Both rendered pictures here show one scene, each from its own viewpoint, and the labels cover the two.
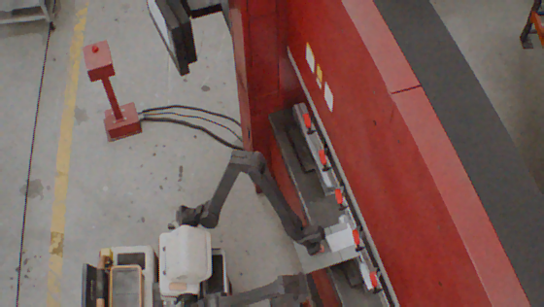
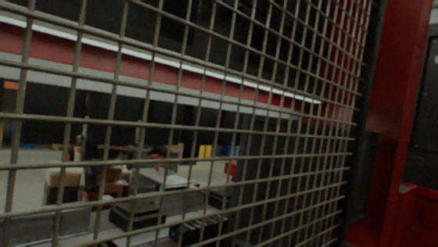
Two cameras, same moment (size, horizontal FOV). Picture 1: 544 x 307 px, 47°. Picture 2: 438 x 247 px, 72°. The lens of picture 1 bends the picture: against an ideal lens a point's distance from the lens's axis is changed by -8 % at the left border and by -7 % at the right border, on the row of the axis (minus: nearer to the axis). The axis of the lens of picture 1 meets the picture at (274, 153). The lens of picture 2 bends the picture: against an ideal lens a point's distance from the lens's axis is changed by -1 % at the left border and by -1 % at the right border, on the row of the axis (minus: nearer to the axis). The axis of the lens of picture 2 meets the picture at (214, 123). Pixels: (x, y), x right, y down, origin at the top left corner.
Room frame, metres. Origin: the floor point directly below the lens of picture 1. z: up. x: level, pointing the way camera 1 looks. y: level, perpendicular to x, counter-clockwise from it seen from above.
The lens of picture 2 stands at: (0.60, -1.51, 1.34)
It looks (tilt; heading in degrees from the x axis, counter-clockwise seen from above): 3 degrees down; 59
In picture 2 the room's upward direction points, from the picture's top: 8 degrees clockwise
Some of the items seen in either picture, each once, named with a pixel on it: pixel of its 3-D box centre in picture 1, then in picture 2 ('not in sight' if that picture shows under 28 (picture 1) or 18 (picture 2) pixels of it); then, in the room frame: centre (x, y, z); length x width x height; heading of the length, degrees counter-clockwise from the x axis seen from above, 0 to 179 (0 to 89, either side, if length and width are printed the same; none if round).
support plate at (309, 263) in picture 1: (325, 247); (163, 176); (1.15, -0.22, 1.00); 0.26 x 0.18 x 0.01; 107
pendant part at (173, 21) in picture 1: (170, 18); not in sight; (2.19, 0.48, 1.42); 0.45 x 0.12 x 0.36; 25
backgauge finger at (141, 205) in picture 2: not in sight; (123, 206); (0.87, -0.63, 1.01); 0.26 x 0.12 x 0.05; 107
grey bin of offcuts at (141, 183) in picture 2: not in sight; (141, 171); (1.93, 2.34, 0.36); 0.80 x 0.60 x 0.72; 2
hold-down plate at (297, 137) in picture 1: (300, 146); not in sight; (1.75, -0.13, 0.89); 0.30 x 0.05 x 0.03; 17
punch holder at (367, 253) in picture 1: (376, 249); (159, 122); (1.03, -0.41, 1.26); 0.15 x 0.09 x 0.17; 17
